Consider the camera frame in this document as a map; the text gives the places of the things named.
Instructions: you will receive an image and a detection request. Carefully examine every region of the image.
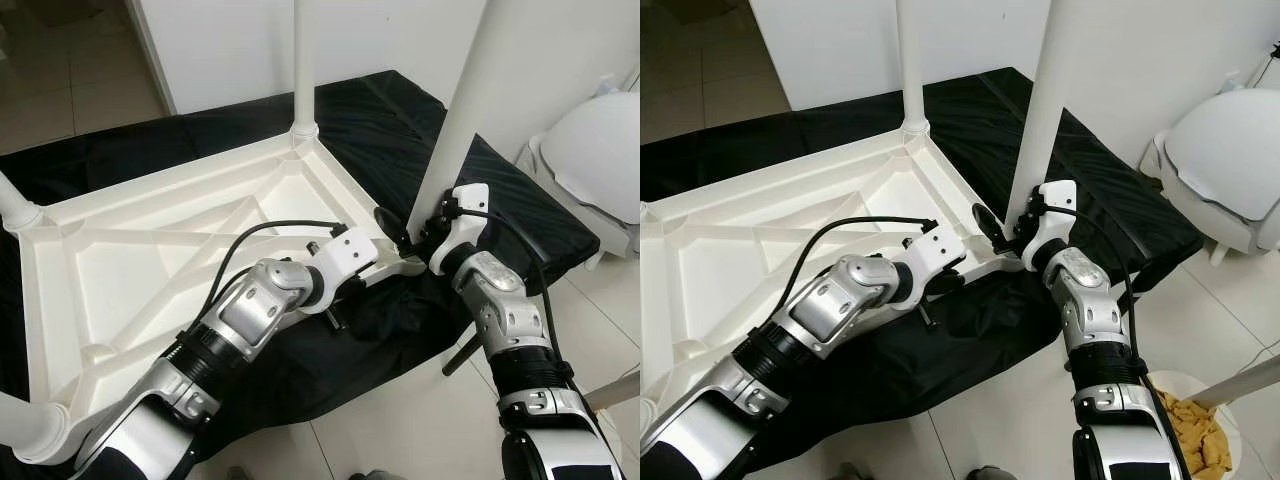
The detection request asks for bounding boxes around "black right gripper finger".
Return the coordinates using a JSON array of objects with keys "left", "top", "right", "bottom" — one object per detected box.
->
[
  {"left": 372, "top": 206, "right": 412, "bottom": 252},
  {"left": 972, "top": 202, "right": 1007, "bottom": 247}
]

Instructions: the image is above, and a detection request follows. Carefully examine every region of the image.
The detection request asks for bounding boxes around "white plastic table top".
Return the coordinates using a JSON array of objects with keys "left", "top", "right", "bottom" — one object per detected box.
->
[
  {"left": 0, "top": 130, "right": 428, "bottom": 467},
  {"left": 640, "top": 125, "right": 1028, "bottom": 473}
]

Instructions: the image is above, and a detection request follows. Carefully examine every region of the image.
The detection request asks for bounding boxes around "black tablecloth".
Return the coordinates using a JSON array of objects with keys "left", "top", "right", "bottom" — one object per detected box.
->
[
  {"left": 640, "top": 66, "right": 1207, "bottom": 473},
  {"left": 0, "top": 70, "right": 602, "bottom": 453}
]

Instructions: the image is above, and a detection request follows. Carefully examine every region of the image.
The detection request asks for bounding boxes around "white round appliance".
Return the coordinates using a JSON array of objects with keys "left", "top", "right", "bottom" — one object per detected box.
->
[
  {"left": 1140, "top": 72, "right": 1280, "bottom": 264},
  {"left": 515, "top": 75, "right": 641, "bottom": 262}
]

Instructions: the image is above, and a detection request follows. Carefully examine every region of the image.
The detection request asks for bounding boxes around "yellow cloth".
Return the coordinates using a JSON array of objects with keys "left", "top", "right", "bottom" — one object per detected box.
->
[{"left": 1155, "top": 390, "right": 1232, "bottom": 480}]

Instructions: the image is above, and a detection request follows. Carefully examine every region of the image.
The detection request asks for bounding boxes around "white round basin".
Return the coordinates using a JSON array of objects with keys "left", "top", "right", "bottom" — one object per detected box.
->
[{"left": 1145, "top": 369, "right": 1244, "bottom": 480}]

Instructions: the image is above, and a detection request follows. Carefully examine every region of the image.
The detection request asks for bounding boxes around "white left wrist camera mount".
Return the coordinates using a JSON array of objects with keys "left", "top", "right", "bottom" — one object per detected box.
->
[
  {"left": 315, "top": 227, "right": 382, "bottom": 292},
  {"left": 900, "top": 224, "right": 970, "bottom": 287}
]

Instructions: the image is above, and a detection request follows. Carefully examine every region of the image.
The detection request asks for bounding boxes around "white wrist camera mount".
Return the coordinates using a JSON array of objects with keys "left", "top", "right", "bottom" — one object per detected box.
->
[
  {"left": 1020, "top": 179, "right": 1080, "bottom": 274},
  {"left": 428, "top": 183, "right": 492, "bottom": 277},
  {"left": 900, "top": 224, "right": 970, "bottom": 287},
  {"left": 315, "top": 227, "right": 382, "bottom": 292}
]

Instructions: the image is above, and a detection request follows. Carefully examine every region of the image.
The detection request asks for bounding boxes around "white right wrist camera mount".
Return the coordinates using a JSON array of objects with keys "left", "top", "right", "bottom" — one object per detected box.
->
[
  {"left": 428, "top": 183, "right": 492, "bottom": 277},
  {"left": 1020, "top": 179, "right": 1080, "bottom": 274}
]

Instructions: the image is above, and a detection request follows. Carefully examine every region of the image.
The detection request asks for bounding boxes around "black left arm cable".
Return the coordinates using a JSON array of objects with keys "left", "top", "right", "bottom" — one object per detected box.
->
[
  {"left": 775, "top": 214, "right": 941, "bottom": 323},
  {"left": 205, "top": 219, "right": 348, "bottom": 323}
]

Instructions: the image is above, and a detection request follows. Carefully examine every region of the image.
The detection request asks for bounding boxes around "thin white floor cable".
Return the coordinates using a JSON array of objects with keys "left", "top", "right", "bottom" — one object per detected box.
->
[{"left": 1240, "top": 335, "right": 1280, "bottom": 366}]

